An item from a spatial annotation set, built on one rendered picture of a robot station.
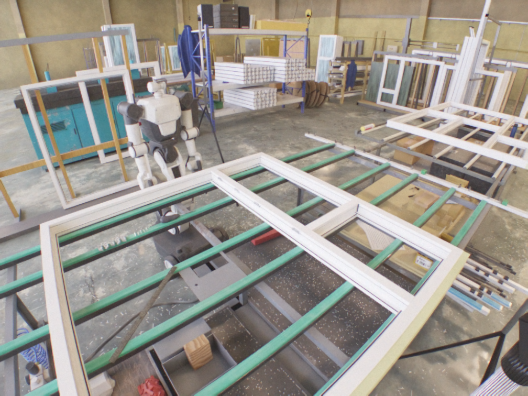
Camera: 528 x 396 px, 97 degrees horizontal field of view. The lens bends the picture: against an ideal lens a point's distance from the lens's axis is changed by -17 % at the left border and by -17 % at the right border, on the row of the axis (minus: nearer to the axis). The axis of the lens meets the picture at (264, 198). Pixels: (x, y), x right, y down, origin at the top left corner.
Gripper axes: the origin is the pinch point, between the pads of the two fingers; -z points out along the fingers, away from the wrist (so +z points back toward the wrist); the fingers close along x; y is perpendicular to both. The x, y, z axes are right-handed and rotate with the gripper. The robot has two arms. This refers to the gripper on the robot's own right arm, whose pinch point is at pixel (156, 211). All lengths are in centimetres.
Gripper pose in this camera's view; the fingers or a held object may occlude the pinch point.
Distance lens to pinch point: 219.6
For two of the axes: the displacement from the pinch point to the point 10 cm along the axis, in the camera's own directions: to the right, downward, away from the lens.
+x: 7.5, 1.6, -6.4
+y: 6.5, -3.9, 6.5
